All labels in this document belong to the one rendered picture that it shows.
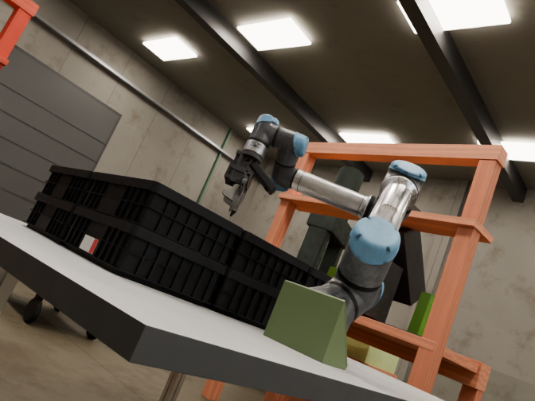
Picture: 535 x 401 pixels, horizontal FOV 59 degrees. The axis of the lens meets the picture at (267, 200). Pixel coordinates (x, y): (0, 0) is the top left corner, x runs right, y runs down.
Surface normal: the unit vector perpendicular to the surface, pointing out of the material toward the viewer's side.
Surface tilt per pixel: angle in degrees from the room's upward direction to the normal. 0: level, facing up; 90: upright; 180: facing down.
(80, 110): 90
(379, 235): 53
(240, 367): 90
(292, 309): 90
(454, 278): 90
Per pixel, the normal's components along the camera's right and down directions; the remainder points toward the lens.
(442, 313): -0.66, -0.42
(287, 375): 0.71, 0.15
